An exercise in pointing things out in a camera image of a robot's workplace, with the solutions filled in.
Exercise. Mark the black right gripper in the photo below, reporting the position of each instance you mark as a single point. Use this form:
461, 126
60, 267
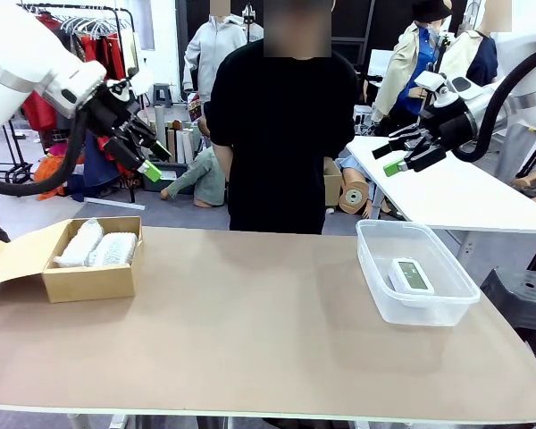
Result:
453, 127

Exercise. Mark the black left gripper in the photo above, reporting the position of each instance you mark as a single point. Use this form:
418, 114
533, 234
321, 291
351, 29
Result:
109, 114

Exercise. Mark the bubble-wrapped clock showing label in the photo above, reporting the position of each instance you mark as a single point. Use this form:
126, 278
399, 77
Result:
111, 250

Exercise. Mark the bubble-wrapped clock with tail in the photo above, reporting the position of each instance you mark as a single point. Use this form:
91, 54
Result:
78, 246

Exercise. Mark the white unwrapped digital clock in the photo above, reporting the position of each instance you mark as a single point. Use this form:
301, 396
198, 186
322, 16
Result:
411, 277

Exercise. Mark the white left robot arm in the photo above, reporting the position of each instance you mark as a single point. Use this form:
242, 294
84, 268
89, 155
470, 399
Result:
18, 67

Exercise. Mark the person's right forearm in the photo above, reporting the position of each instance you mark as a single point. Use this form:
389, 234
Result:
223, 161

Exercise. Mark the tall grey paper roll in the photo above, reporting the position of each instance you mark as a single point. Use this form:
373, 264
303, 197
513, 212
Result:
161, 125

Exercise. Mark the brown paper roll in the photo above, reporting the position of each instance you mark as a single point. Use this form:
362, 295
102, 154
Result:
171, 143

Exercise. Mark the white paper roll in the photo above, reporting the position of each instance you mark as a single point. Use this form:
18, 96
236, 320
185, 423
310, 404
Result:
180, 147
188, 149

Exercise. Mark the dark grey storage bin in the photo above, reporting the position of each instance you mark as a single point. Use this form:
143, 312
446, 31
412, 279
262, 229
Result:
170, 175

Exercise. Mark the lying mannequin in light blue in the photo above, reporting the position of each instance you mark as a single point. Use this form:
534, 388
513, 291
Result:
355, 163

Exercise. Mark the white boxy appliance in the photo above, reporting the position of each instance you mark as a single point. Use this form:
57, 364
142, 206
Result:
362, 120

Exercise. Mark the navy blue cloth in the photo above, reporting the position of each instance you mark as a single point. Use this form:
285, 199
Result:
94, 183

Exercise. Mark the small black step stool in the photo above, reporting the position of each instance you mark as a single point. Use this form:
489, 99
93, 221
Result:
163, 94

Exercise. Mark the white work table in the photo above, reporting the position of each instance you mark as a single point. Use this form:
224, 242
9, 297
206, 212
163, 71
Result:
451, 201

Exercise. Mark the colourful printed packet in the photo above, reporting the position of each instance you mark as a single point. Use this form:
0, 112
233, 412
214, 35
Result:
195, 107

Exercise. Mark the kraft paper roll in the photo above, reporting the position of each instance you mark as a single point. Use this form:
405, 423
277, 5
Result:
355, 201

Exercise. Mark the lying mannequin in grey top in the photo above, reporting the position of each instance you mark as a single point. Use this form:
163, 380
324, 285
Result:
205, 174

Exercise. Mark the small brown cardboard box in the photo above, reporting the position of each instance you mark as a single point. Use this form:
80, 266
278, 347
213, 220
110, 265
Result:
332, 185

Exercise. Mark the mannequin with black hat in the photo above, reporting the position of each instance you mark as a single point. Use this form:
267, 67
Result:
399, 67

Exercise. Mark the long red hanging dress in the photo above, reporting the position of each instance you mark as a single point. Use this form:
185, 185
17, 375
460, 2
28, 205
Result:
111, 58

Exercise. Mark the orange cloth pile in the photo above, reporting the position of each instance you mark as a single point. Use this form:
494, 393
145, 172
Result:
44, 167

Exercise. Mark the cream hanging garment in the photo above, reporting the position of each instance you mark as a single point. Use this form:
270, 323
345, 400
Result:
131, 49

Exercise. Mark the mannequin in navy top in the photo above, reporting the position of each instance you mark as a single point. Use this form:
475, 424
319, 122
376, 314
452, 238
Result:
482, 62

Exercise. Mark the person in black sweater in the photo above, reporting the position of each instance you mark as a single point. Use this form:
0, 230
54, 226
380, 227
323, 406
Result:
286, 156

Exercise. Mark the person in grey hoodie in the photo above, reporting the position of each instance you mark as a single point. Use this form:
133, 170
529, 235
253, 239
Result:
210, 49

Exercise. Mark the open brown cardboard box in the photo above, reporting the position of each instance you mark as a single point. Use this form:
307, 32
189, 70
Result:
89, 283

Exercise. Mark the black metal clothes rack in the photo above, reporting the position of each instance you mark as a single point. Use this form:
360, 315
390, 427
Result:
94, 6

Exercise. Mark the clear plastic container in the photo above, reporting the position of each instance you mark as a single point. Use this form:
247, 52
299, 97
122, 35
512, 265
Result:
429, 315

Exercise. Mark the black plastic stool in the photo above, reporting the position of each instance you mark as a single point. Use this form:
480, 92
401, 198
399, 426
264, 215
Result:
518, 304

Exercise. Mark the white floor rail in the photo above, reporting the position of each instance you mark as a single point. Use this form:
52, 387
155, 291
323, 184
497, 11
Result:
116, 203

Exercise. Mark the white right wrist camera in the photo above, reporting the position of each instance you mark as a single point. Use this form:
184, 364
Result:
429, 80

